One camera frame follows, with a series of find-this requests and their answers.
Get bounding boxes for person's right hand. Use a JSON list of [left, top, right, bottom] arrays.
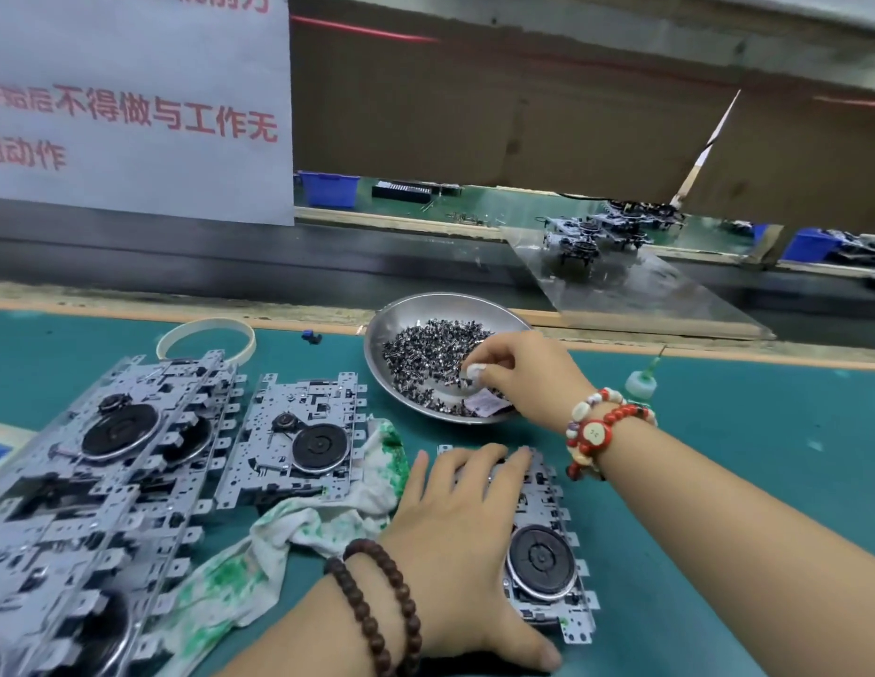
[[463, 328, 597, 432]]

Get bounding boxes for person's left hand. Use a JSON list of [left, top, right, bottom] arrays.
[[381, 444, 563, 674]]

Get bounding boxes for green glue squeeze bottle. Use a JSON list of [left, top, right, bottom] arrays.
[[624, 345, 668, 406]]

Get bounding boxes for pile of small metal parts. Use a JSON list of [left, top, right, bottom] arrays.
[[381, 320, 496, 415]]

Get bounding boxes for round metal bowl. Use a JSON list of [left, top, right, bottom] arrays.
[[362, 291, 535, 424]]

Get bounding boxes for finished mechanisms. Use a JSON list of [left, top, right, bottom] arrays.
[[540, 201, 686, 269]]

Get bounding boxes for black conveyor belt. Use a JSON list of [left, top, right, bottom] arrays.
[[0, 197, 875, 347]]

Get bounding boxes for person's right forearm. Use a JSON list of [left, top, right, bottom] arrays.
[[599, 422, 875, 677]]

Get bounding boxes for clear plastic sheet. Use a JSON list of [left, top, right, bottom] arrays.
[[508, 225, 778, 339]]

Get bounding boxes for white green-stained cloth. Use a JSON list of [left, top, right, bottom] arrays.
[[156, 416, 411, 677]]

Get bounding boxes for black flat box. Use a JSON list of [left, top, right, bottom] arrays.
[[371, 180, 437, 204]]

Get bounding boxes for brown cardboard panel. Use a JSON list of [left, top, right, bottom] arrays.
[[289, 13, 875, 234]]

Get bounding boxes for blue plastic bin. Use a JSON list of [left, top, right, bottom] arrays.
[[297, 171, 364, 210], [782, 228, 848, 265]]

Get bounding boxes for white paper sign red text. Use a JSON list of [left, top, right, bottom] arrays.
[[0, 0, 296, 227]]

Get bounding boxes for white blue power strip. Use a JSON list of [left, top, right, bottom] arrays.
[[0, 419, 37, 480]]

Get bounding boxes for red white bead bracelet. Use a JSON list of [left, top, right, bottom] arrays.
[[564, 386, 657, 480]]

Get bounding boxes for brown bead bracelet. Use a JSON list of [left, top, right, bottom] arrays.
[[325, 538, 425, 677]]

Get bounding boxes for white tape ring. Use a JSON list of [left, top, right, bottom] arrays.
[[156, 317, 257, 368]]

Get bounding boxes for red cord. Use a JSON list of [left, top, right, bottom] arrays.
[[289, 13, 875, 114]]

